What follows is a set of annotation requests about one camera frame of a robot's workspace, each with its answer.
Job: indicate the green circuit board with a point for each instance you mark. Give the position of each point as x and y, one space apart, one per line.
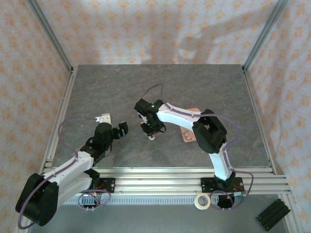
239 197

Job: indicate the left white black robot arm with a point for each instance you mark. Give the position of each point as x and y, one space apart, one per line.
65 174

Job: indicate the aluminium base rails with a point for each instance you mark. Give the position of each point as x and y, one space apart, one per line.
158 184

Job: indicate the pink stapler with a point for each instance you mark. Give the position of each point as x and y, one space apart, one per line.
151 138

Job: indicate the pink plastic tray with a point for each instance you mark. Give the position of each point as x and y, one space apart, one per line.
188 139

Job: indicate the white tape roll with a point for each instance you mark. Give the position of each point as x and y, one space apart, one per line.
197 202

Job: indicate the aluminium frame post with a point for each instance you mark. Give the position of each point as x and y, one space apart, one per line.
52 36
263 36

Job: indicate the aluminium table side rail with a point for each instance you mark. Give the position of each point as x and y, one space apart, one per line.
64 109
258 121

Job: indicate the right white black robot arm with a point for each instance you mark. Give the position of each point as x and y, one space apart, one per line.
175 116

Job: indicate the black aluminium extrusion piece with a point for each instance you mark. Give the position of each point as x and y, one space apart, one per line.
273 214

